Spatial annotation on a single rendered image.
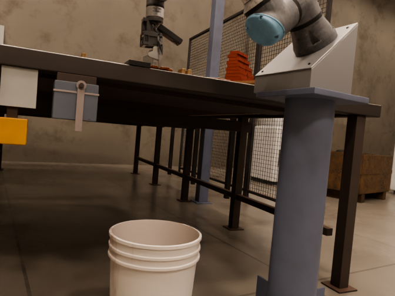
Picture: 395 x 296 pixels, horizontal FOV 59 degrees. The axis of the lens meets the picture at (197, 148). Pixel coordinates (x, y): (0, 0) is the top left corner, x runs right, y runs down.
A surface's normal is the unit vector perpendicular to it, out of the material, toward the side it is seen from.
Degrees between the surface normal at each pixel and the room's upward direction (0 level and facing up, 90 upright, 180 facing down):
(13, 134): 90
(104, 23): 90
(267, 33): 140
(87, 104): 90
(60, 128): 90
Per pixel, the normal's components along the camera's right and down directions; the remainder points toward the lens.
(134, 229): 0.65, 0.03
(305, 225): -0.01, 0.04
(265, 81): -0.86, -0.05
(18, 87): 0.41, 0.07
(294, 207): -0.47, 0.00
